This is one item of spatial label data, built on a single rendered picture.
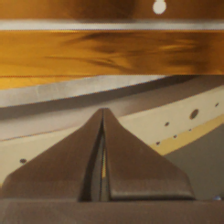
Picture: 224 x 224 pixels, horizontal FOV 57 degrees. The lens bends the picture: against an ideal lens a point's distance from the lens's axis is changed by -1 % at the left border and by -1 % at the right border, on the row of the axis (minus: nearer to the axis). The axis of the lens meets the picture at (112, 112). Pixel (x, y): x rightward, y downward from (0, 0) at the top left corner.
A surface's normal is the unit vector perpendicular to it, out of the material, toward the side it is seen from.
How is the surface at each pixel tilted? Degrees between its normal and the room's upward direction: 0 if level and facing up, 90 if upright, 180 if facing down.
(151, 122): 90
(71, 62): 90
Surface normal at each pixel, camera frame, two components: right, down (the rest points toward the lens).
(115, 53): 0.01, 0.58
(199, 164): 0.47, 0.06
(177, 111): 0.44, 0.52
